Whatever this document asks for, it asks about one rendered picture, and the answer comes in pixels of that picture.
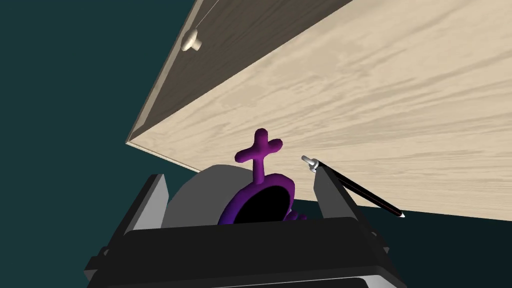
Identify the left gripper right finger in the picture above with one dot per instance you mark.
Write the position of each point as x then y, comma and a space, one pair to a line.
334, 198

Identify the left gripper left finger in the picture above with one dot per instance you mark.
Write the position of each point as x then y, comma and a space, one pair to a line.
150, 204

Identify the black pen with silver tip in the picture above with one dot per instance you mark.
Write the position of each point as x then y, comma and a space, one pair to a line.
380, 202

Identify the grey round plate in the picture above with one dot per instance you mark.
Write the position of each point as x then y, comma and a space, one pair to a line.
198, 200

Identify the purple cross-topped round ornament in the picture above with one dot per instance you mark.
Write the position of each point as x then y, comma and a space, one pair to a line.
260, 160

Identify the light wooden desk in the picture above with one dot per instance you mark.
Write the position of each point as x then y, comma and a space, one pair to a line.
380, 100

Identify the beige round drawer knob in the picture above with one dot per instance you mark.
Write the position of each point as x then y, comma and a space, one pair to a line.
191, 42

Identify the brown wooden drawer front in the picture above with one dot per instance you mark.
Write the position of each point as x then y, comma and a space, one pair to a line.
240, 44

